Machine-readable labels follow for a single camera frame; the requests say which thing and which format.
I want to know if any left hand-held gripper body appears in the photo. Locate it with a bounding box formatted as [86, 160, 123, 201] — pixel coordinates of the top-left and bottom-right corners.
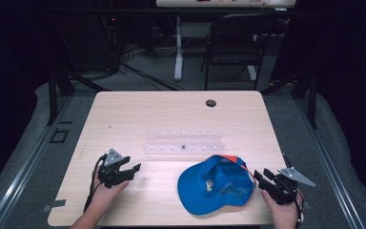
[97, 148, 132, 189]

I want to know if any aluminium floor rail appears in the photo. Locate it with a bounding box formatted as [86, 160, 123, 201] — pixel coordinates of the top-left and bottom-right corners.
[0, 94, 74, 229]
[293, 94, 366, 229]

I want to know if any blue baseball cap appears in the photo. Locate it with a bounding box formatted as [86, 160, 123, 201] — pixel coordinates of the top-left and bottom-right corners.
[176, 154, 257, 217]

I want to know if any person's left hand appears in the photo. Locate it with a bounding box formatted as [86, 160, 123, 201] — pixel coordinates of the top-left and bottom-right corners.
[90, 174, 131, 212]

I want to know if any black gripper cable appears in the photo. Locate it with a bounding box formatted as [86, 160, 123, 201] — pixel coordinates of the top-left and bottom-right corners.
[82, 154, 109, 213]
[293, 188, 306, 224]

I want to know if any black metal stand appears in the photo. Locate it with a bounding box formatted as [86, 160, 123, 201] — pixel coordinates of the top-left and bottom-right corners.
[46, 67, 112, 127]
[259, 67, 319, 130]

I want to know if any clear acrylic rack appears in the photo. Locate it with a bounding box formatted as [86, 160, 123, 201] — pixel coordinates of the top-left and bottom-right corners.
[143, 128, 226, 157]

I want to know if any person's right hand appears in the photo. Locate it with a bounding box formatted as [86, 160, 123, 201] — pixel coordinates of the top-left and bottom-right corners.
[260, 189, 303, 229]

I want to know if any grey tape strip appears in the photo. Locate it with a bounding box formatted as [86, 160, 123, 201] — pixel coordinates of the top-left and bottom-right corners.
[40, 198, 68, 214]

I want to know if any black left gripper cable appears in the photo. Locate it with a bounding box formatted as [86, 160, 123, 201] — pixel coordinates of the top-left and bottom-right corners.
[82, 154, 109, 213]

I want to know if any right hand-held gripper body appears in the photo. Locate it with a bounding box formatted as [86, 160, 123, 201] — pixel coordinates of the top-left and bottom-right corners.
[267, 167, 316, 206]

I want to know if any black folding chair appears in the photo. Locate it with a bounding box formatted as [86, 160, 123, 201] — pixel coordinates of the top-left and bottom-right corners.
[199, 12, 279, 92]

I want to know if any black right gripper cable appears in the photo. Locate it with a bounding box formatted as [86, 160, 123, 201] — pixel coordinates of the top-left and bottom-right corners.
[293, 188, 306, 224]

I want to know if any bundle of floor cables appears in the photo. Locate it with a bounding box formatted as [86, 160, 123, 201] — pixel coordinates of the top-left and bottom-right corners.
[116, 44, 187, 93]

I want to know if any white background desk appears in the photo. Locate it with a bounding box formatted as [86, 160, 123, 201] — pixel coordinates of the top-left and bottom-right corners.
[154, 0, 297, 82]

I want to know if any dark computer tower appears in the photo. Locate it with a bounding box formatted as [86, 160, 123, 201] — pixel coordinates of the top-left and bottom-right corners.
[64, 15, 120, 73]

